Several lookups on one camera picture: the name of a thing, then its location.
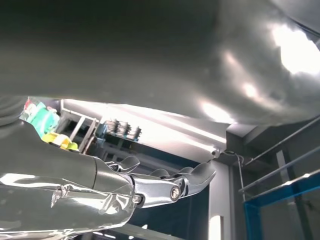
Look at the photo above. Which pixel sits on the blue framed panel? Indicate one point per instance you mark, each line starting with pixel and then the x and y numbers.
pixel 275 195

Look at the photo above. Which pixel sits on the white metal frame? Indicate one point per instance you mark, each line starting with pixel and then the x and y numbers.
pixel 77 128

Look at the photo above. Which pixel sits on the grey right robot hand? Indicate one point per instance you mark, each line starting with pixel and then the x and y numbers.
pixel 62 185

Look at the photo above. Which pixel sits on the dark socket strip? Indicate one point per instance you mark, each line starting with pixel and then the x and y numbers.
pixel 120 129

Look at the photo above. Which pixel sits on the steel workbench table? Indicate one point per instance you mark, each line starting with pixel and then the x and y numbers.
pixel 124 49

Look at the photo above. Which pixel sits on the white long desk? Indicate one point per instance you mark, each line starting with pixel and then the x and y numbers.
pixel 162 132

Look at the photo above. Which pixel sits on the grey metal railing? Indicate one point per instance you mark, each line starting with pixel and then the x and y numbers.
pixel 282 169

